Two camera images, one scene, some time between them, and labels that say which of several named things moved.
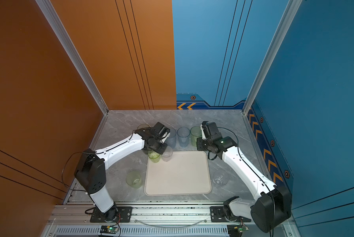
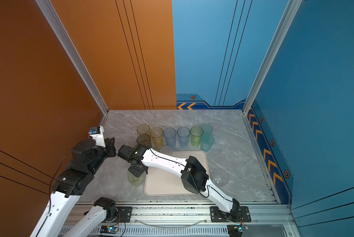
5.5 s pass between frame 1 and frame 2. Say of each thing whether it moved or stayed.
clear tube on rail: stayed
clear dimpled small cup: stayed
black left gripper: moved
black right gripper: moved
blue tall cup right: stayed
